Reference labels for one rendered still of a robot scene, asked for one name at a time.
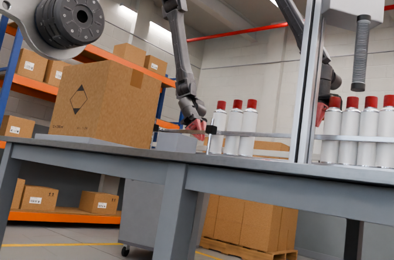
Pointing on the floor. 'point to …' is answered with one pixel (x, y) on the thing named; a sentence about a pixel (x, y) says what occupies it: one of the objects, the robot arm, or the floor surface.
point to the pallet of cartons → (250, 223)
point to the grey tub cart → (145, 215)
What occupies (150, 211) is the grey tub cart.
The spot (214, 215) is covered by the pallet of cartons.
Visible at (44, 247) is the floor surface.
